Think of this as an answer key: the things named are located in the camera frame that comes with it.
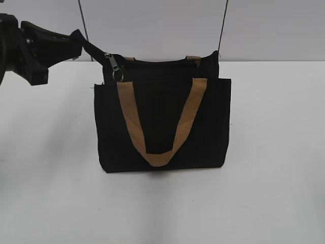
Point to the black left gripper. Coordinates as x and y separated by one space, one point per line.
17 45

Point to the metal zipper pull with ring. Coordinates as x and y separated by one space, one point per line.
117 73

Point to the black canvas tote bag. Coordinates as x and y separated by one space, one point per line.
163 115

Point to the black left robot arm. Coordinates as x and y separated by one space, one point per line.
29 50

